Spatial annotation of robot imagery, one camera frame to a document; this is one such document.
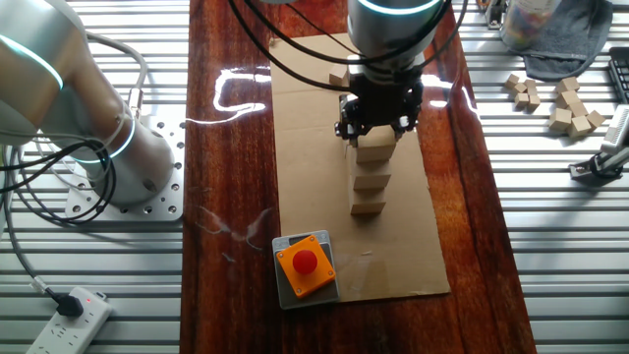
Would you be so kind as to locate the small wooden cube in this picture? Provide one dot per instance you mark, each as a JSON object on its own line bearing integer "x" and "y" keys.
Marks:
{"x": 566, "y": 98}
{"x": 338, "y": 77}
{"x": 568, "y": 84}
{"x": 560, "y": 119}
{"x": 595, "y": 119}
{"x": 579, "y": 127}
{"x": 578, "y": 109}

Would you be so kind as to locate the orange emergency stop button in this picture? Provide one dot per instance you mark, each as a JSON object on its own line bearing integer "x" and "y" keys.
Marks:
{"x": 314, "y": 301}

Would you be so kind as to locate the black keyboard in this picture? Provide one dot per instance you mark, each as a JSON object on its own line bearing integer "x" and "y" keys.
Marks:
{"x": 620, "y": 74}

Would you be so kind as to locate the silver robot mounting plate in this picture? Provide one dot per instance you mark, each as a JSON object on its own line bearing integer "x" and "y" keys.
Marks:
{"x": 169, "y": 196}

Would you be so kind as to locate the silver camera on stand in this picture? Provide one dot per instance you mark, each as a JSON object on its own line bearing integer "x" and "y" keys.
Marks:
{"x": 618, "y": 130}

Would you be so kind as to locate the metal camera stand bracket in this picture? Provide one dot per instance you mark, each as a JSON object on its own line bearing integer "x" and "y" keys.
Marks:
{"x": 587, "y": 171}

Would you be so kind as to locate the brown cardboard sheet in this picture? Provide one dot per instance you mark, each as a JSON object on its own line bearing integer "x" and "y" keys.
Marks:
{"x": 314, "y": 236}

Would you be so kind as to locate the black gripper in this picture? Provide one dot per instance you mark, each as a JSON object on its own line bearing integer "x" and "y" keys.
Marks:
{"x": 383, "y": 100}

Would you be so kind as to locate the orange emergency stop button box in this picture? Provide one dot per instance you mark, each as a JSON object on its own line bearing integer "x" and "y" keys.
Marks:
{"x": 304, "y": 265}

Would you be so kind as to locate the large wooden cube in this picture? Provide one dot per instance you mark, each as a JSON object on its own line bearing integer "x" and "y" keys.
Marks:
{"x": 376, "y": 145}
{"x": 371, "y": 176}
{"x": 367, "y": 202}

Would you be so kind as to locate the small dark metal bracket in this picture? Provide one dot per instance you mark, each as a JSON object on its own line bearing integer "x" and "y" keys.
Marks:
{"x": 495, "y": 14}

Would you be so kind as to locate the white power strip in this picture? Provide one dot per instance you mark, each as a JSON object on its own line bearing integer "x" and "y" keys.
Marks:
{"x": 74, "y": 329}

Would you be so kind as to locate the dark grey towel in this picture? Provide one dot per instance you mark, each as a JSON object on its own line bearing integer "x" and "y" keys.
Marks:
{"x": 575, "y": 44}

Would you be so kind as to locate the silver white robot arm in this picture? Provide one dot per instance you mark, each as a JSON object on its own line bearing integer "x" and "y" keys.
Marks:
{"x": 137, "y": 162}

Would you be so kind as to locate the reddish brown wooden board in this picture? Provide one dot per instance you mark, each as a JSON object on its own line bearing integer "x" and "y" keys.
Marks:
{"x": 231, "y": 221}

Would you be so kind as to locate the tiny wooden cube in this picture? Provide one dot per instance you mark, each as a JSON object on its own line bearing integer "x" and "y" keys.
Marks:
{"x": 530, "y": 84}
{"x": 521, "y": 100}
{"x": 533, "y": 101}
{"x": 519, "y": 88}
{"x": 512, "y": 80}

